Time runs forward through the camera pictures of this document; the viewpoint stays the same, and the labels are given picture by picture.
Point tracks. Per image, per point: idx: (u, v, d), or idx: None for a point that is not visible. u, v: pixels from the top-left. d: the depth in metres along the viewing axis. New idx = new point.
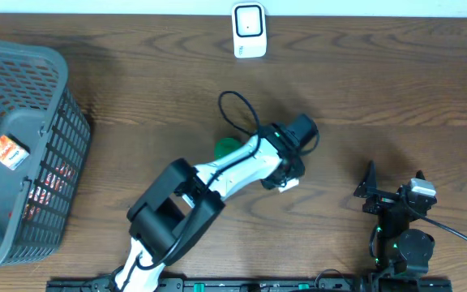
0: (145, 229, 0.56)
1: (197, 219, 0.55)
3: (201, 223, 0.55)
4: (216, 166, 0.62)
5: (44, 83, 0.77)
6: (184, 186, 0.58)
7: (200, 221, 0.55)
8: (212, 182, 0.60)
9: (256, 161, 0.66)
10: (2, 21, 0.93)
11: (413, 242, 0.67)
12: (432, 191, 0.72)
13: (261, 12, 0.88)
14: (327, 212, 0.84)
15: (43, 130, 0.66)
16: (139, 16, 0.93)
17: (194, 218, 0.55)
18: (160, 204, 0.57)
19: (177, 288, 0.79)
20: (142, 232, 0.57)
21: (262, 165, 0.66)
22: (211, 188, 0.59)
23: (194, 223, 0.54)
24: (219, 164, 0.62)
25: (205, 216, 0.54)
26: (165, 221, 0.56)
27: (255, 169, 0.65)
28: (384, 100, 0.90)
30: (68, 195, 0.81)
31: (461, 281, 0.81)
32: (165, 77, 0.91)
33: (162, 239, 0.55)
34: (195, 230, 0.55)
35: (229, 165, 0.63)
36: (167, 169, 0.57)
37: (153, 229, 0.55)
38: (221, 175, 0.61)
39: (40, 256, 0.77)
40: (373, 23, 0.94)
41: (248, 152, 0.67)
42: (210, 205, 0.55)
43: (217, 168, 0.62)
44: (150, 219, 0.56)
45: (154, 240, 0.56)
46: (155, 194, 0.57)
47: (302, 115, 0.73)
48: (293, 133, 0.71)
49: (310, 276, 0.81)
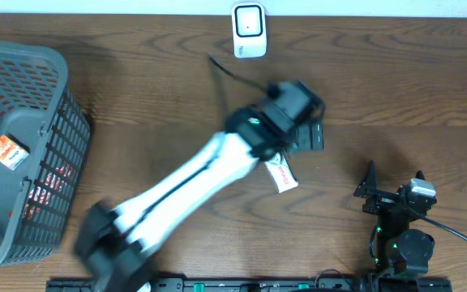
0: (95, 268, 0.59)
1: (119, 279, 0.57)
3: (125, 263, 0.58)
4: (148, 203, 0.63)
5: (44, 82, 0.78)
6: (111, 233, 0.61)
7: (122, 269, 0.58)
8: (134, 229, 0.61)
9: (211, 172, 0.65)
10: (2, 21, 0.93)
11: (413, 242, 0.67)
12: (432, 191, 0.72)
13: (261, 12, 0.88)
14: (327, 212, 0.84)
15: (42, 130, 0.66)
16: (139, 16, 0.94)
17: (113, 268, 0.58)
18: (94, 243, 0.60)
19: (177, 288, 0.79)
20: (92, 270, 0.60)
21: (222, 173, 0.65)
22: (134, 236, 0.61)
23: (115, 273, 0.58)
24: (150, 200, 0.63)
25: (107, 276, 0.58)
26: (100, 260, 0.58)
27: (212, 184, 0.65)
28: (384, 100, 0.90)
30: (68, 195, 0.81)
31: (461, 281, 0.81)
32: (165, 77, 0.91)
33: (101, 272, 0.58)
34: (120, 280, 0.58)
35: (161, 199, 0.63)
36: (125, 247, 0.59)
37: (93, 274, 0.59)
38: (147, 216, 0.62)
39: (40, 256, 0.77)
40: (373, 23, 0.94)
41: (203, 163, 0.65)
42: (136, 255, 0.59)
43: (148, 207, 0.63)
44: (86, 266, 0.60)
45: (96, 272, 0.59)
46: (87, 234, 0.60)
47: (293, 84, 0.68)
48: (284, 112, 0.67)
49: (310, 276, 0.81)
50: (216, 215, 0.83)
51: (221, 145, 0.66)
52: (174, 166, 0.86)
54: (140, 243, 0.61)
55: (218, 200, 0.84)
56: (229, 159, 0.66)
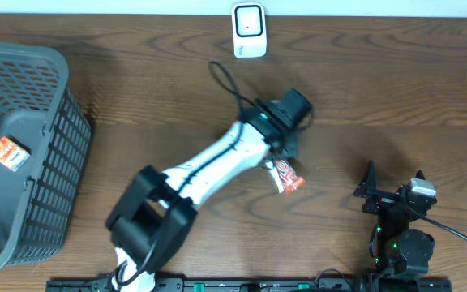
0: (128, 233, 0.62)
1: (171, 228, 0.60)
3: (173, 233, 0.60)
4: (189, 169, 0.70)
5: (44, 83, 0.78)
6: (157, 193, 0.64)
7: (169, 234, 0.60)
8: (184, 186, 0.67)
9: (237, 152, 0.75)
10: (2, 21, 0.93)
11: (413, 242, 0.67)
12: (432, 191, 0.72)
13: (261, 12, 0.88)
14: (327, 212, 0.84)
15: (44, 130, 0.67)
16: (139, 16, 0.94)
17: (164, 230, 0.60)
18: (135, 211, 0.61)
19: (177, 288, 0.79)
20: (125, 239, 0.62)
21: (242, 155, 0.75)
22: (184, 193, 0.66)
23: (168, 233, 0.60)
24: (191, 167, 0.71)
25: (175, 225, 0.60)
26: (146, 230, 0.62)
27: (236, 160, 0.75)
28: (385, 100, 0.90)
30: (70, 195, 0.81)
31: (461, 280, 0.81)
32: (165, 77, 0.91)
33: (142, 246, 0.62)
34: (164, 238, 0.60)
35: (200, 168, 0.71)
36: (134, 179, 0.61)
37: (134, 236, 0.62)
38: (193, 178, 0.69)
39: (43, 257, 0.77)
40: (373, 23, 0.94)
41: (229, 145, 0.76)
42: (189, 212, 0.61)
43: (190, 171, 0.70)
44: (128, 226, 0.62)
45: (139, 246, 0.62)
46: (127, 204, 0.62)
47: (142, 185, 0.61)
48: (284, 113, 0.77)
49: (310, 276, 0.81)
50: (216, 214, 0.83)
51: (245, 130, 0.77)
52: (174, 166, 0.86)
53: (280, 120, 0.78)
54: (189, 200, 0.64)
55: (218, 200, 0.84)
56: (252, 141, 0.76)
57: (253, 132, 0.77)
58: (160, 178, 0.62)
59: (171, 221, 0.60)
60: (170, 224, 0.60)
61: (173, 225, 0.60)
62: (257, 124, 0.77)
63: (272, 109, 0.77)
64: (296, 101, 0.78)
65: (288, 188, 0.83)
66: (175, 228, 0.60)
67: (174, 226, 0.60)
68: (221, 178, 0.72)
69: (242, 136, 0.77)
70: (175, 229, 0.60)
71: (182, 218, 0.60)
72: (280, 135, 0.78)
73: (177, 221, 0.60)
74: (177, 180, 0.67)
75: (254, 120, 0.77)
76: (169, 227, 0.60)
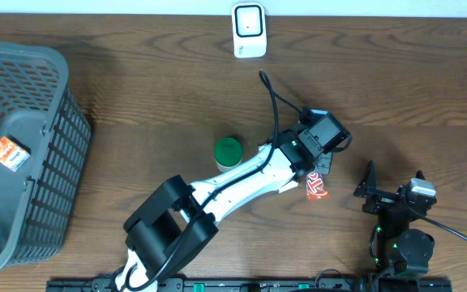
0: (143, 242, 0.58)
1: (189, 242, 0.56)
3: (190, 246, 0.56)
4: (214, 184, 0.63)
5: (44, 83, 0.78)
6: (181, 203, 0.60)
7: (190, 245, 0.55)
8: (207, 203, 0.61)
9: (263, 176, 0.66)
10: (2, 21, 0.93)
11: (413, 242, 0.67)
12: (432, 191, 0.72)
13: (261, 12, 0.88)
14: (327, 212, 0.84)
15: (44, 130, 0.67)
16: (139, 15, 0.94)
17: (185, 240, 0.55)
18: (156, 217, 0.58)
19: (177, 288, 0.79)
20: (138, 245, 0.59)
21: (268, 180, 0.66)
22: (206, 209, 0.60)
23: (186, 245, 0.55)
24: (217, 182, 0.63)
25: (196, 237, 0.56)
26: (161, 238, 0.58)
27: (260, 185, 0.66)
28: (385, 100, 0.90)
30: (70, 195, 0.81)
31: (461, 280, 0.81)
32: (165, 77, 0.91)
33: (155, 255, 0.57)
34: (185, 250, 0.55)
35: (229, 184, 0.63)
36: (162, 186, 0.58)
37: (150, 244, 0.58)
38: (219, 195, 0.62)
39: (43, 257, 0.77)
40: (373, 23, 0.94)
41: (255, 165, 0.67)
42: (212, 227, 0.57)
43: (215, 186, 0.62)
44: (145, 234, 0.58)
45: (152, 255, 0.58)
46: (150, 210, 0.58)
47: (166, 190, 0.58)
48: (317, 139, 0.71)
49: (310, 276, 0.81)
50: None
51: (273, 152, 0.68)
52: (174, 166, 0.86)
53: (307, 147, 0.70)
54: (212, 216, 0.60)
55: None
56: (280, 166, 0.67)
57: (280, 156, 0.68)
58: (186, 188, 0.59)
59: (192, 230, 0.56)
60: (190, 233, 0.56)
61: (192, 236, 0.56)
62: (287, 148, 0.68)
63: (302, 135, 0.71)
64: (331, 129, 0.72)
65: (312, 195, 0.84)
66: (195, 238, 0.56)
67: (196, 236, 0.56)
68: (246, 197, 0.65)
69: (271, 158, 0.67)
70: (195, 240, 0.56)
71: (204, 229, 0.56)
72: (307, 162, 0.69)
73: (197, 230, 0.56)
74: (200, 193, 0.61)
75: (284, 144, 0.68)
76: (189, 237, 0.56)
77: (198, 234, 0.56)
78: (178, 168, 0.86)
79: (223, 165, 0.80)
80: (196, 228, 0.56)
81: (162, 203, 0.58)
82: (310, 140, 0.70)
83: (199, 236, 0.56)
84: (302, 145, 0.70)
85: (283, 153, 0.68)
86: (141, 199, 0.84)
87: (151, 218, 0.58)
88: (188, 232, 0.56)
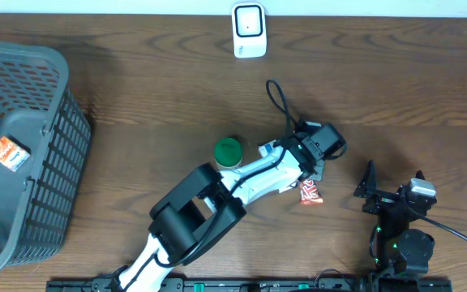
0: (169, 225, 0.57)
1: (219, 225, 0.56)
3: (220, 229, 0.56)
4: (239, 173, 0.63)
5: (44, 83, 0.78)
6: (208, 190, 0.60)
7: (221, 226, 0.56)
8: (236, 188, 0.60)
9: (278, 172, 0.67)
10: (2, 21, 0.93)
11: (413, 241, 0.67)
12: (432, 191, 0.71)
13: (261, 12, 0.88)
14: (327, 212, 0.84)
15: (44, 130, 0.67)
16: (139, 15, 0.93)
17: (216, 222, 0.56)
18: (186, 202, 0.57)
19: (177, 288, 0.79)
20: (164, 229, 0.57)
21: (282, 176, 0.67)
22: (235, 194, 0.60)
23: (217, 226, 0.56)
24: (242, 171, 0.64)
25: (228, 219, 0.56)
26: (190, 221, 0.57)
27: (274, 180, 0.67)
28: (385, 100, 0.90)
30: (70, 195, 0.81)
31: (461, 280, 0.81)
32: (165, 77, 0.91)
33: (182, 239, 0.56)
34: (216, 231, 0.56)
35: (252, 174, 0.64)
36: (193, 171, 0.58)
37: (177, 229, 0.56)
38: (244, 182, 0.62)
39: (43, 257, 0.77)
40: (373, 23, 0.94)
41: (271, 162, 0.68)
42: (241, 211, 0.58)
43: (240, 175, 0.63)
44: (173, 218, 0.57)
45: (177, 238, 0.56)
46: (179, 195, 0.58)
47: (197, 174, 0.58)
48: (317, 145, 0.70)
49: (310, 276, 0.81)
50: None
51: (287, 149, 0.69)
52: (175, 166, 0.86)
53: (308, 152, 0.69)
54: (240, 201, 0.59)
55: None
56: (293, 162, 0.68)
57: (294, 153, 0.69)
58: (216, 174, 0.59)
59: (224, 212, 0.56)
60: (223, 214, 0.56)
61: (224, 218, 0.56)
62: (295, 149, 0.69)
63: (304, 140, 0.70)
64: (331, 137, 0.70)
65: (306, 201, 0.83)
66: (227, 219, 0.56)
67: (228, 218, 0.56)
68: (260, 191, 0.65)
69: (285, 155, 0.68)
70: (227, 221, 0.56)
71: (235, 212, 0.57)
72: (310, 165, 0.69)
73: (229, 212, 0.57)
74: (228, 179, 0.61)
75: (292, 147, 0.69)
76: (220, 218, 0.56)
77: (229, 216, 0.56)
78: (179, 168, 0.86)
79: (224, 165, 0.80)
80: (228, 211, 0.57)
81: (193, 187, 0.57)
82: (310, 146, 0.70)
83: (230, 217, 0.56)
84: (302, 150, 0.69)
85: (291, 155, 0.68)
86: (141, 199, 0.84)
87: (180, 203, 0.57)
88: (219, 214, 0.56)
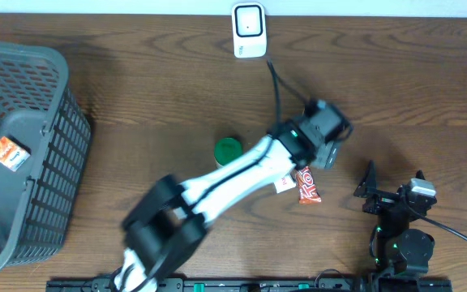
0: (138, 241, 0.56)
1: (182, 242, 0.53)
3: (182, 246, 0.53)
4: (211, 178, 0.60)
5: (44, 83, 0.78)
6: (173, 203, 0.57)
7: (182, 244, 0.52)
8: (200, 200, 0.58)
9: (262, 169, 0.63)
10: (2, 21, 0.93)
11: (412, 242, 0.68)
12: (432, 191, 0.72)
13: (261, 12, 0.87)
14: (327, 212, 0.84)
15: (44, 130, 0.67)
16: (139, 15, 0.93)
17: (177, 240, 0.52)
18: (151, 217, 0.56)
19: (177, 288, 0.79)
20: (134, 245, 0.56)
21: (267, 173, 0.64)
22: (199, 208, 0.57)
23: (177, 244, 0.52)
24: (214, 176, 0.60)
25: (189, 236, 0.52)
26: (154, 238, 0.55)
27: (259, 178, 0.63)
28: (385, 100, 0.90)
30: (70, 195, 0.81)
31: (461, 280, 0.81)
32: (165, 77, 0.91)
33: (147, 255, 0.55)
34: (177, 250, 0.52)
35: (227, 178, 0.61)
36: (154, 186, 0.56)
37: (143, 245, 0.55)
38: (215, 189, 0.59)
39: (43, 257, 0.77)
40: (374, 23, 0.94)
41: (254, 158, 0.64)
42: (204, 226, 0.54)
43: (212, 182, 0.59)
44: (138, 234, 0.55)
45: (147, 253, 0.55)
46: (143, 210, 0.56)
47: (159, 189, 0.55)
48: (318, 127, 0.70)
49: (310, 276, 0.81)
50: None
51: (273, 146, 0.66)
52: (175, 166, 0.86)
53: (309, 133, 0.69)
54: (203, 216, 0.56)
55: None
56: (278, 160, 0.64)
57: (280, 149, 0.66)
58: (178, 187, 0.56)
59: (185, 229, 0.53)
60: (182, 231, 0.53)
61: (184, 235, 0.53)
62: (285, 139, 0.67)
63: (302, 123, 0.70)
64: (332, 119, 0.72)
65: (306, 200, 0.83)
66: (188, 237, 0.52)
67: (189, 235, 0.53)
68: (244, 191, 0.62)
69: (268, 151, 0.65)
70: (187, 238, 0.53)
71: (198, 228, 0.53)
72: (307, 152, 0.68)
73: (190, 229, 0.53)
74: (196, 188, 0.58)
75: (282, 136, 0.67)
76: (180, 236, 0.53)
77: (189, 234, 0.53)
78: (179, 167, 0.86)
79: (223, 165, 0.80)
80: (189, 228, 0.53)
81: (154, 203, 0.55)
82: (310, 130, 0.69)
83: (190, 234, 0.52)
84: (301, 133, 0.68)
85: (281, 144, 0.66)
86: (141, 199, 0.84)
87: (144, 217, 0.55)
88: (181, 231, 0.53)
